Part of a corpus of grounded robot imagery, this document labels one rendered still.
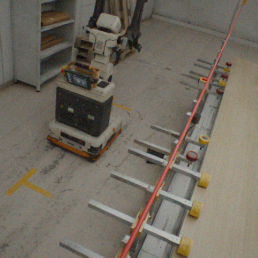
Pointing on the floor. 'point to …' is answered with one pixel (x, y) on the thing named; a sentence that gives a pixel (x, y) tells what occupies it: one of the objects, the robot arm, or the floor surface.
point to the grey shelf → (23, 72)
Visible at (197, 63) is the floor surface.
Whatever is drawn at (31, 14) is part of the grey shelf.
